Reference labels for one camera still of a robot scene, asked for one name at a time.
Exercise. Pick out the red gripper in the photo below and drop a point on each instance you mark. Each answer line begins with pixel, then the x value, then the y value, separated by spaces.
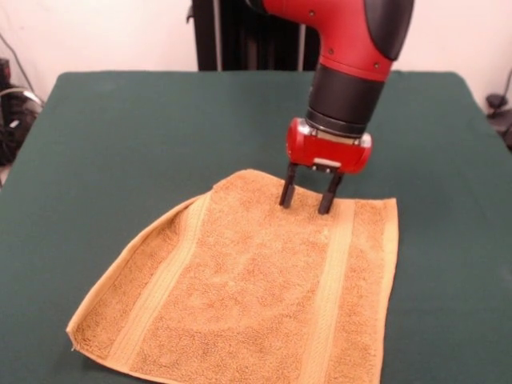
pixel 324 150

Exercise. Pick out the yellow-orange terry towel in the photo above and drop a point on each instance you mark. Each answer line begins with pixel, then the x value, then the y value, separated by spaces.
pixel 248 288

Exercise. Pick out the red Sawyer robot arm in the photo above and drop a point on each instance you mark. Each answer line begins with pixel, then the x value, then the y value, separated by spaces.
pixel 352 60

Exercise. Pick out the dark green tablecloth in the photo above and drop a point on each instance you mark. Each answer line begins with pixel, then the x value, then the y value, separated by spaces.
pixel 120 140

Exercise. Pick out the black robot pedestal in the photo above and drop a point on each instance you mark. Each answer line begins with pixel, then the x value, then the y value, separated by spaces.
pixel 256 44

